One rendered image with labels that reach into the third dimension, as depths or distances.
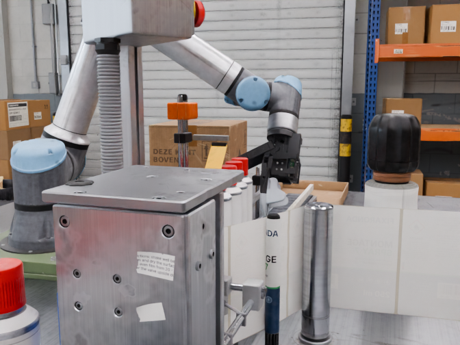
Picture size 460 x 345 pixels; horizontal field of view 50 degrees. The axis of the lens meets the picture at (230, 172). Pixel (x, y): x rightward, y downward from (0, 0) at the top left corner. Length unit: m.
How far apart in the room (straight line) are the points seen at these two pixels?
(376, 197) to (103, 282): 0.56
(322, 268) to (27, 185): 0.72
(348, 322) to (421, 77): 4.69
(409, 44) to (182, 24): 3.88
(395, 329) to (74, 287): 0.51
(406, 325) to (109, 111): 0.52
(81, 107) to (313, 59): 4.09
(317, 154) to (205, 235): 4.88
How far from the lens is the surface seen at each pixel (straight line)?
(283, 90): 1.24
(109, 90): 0.70
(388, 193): 0.82
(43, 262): 1.10
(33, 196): 1.16
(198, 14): 0.74
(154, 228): 0.33
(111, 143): 0.70
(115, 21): 0.70
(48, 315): 0.94
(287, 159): 1.16
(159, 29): 0.68
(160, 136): 1.44
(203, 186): 0.36
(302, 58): 5.19
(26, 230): 1.18
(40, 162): 1.14
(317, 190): 1.95
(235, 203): 0.86
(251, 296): 0.54
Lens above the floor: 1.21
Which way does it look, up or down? 9 degrees down
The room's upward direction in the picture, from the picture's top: straight up
